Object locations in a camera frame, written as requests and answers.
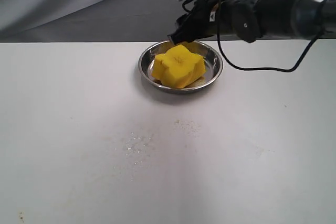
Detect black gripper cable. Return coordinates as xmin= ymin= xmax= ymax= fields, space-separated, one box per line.
xmin=181 ymin=0 xmax=326 ymax=72

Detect yellow sponge block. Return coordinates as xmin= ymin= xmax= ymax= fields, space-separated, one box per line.
xmin=152 ymin=45 xmax=206 ymax=89

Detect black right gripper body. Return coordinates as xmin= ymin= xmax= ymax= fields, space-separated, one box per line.
xmin=182 ymin=0 xmax=263 ymax=42

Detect round stainless steel dish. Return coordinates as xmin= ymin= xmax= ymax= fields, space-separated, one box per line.
xmin=138 ymin=41 xmax=223 ymax=94

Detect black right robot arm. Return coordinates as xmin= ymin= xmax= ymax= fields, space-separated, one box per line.
xmin=168 ymin=0 xmax=335 ymax=45

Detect grey backdrop cloth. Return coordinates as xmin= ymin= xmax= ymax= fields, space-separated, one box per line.
xmin=1 ymin=0 xmax=183 ymax=42

